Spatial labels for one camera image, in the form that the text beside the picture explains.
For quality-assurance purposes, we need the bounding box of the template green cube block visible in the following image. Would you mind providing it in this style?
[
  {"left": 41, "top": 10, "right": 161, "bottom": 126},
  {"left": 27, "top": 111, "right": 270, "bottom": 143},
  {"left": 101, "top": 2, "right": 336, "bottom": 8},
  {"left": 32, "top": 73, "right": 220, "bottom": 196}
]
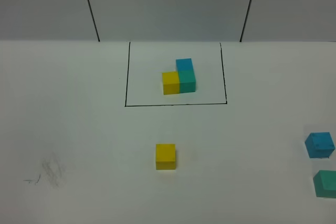
[{"left": 178, "top": 70, "right": 196, "bottom": 93}]

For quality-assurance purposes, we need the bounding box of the template yellow cube block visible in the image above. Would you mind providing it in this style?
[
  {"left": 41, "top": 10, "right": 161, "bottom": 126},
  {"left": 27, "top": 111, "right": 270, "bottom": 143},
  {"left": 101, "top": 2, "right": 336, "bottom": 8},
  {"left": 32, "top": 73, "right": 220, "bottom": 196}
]
[{"left": 162, "top": 71, "right": 180, "bottom": 95}]

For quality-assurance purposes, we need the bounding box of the template blue cube block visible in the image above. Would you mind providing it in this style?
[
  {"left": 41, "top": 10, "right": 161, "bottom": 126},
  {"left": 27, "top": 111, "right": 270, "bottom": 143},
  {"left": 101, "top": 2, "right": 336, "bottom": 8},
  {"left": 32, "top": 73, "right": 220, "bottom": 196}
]
[{"left": 175, "top": 58, "right": 194, "bottom": 72}]

